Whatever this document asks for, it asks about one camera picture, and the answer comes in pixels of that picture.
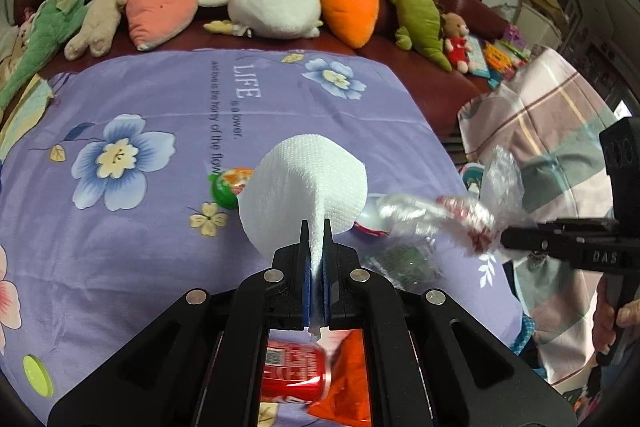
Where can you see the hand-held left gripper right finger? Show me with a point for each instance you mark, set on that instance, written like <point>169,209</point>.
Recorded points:
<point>326,287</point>

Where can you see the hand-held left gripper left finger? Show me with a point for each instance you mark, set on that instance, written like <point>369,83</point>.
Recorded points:
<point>306,277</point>

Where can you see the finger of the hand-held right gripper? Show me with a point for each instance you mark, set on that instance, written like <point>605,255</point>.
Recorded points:
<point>525,238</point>

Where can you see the teal round trash bin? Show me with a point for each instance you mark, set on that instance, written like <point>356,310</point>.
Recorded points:
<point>470,179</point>

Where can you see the white paper towel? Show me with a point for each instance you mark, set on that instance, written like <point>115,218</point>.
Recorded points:
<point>305,177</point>

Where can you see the clear plastic bag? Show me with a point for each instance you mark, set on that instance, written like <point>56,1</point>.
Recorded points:
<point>410,212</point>

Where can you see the orange green egg toy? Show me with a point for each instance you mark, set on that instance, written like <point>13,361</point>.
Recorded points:
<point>225,189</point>

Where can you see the person's right hand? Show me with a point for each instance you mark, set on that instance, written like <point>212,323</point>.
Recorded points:
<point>600,322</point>

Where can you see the dark green plastic wrapper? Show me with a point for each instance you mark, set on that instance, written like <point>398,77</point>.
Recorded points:
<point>405,262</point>

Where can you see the red soda can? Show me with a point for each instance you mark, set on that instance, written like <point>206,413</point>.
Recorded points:
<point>295,372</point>

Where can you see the orange snack packet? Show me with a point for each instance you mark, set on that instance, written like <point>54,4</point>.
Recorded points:
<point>350,382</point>

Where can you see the pink plaid cloth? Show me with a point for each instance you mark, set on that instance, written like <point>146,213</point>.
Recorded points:
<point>550,107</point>

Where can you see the colourful children's book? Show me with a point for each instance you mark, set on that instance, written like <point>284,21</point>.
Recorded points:
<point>502,57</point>

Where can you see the wooden cabinet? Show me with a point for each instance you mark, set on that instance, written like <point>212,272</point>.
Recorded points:
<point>585,7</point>

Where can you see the purple toy box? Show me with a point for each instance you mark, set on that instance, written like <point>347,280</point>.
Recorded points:
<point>515,37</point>

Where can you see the blue children's book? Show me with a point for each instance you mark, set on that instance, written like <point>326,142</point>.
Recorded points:
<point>479,57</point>

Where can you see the small brown bear plush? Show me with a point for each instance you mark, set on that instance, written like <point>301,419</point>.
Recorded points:
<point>457,47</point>

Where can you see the dark red leather sofa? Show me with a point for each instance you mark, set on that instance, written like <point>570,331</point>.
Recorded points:
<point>390,57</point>

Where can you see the olive green turtle plush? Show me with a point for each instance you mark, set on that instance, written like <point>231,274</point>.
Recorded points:
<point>420,14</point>

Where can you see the yellow-green round disc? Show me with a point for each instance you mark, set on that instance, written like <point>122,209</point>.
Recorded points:
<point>37,374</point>

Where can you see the beige doll plush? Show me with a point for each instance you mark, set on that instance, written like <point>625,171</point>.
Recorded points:
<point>100,17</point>

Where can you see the green dinosaur plush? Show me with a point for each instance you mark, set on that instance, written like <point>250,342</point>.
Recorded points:
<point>55,22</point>

